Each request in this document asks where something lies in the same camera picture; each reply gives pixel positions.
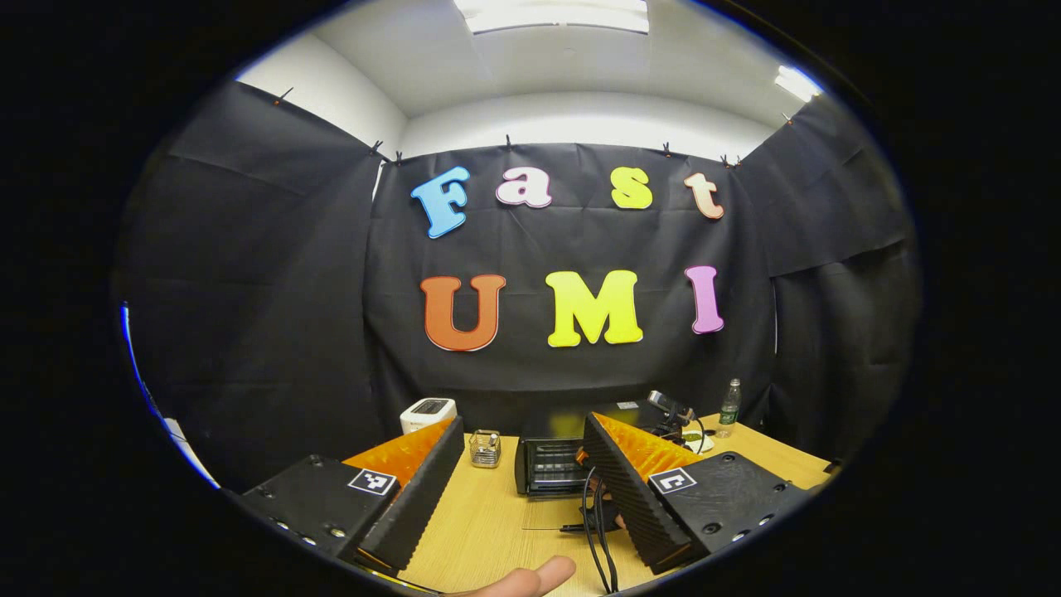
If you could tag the row of black cloth clips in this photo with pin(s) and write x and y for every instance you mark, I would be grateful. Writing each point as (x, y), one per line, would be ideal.
(507, 142)

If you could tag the black electric oven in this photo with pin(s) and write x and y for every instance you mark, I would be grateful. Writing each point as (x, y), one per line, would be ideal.
(551, 464)

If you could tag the white divided dish with grains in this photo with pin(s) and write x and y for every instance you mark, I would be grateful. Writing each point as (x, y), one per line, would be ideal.
(700, 444)

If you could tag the white toaster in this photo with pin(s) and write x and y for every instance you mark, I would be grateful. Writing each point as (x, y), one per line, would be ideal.
(427, 414)

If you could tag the small ceiling light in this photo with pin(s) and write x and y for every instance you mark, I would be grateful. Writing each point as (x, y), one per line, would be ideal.
(797, 83)

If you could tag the black backdrop cloth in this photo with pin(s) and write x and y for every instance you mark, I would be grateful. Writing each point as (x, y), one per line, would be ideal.
(249, 290)

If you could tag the clear plastic water bottle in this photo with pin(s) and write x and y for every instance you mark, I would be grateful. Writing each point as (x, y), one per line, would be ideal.
(729, 413)

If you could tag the small glass jar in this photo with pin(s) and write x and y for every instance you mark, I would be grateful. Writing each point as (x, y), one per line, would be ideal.
(485, 449)

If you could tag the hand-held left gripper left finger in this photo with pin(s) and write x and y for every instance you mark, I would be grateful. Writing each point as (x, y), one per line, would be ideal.
(423, 489)

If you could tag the large ceiling light panel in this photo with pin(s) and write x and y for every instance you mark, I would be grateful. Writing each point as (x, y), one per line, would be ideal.
(555, 12)

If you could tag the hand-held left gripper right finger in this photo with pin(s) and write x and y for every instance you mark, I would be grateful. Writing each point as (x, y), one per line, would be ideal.
(622, 489)

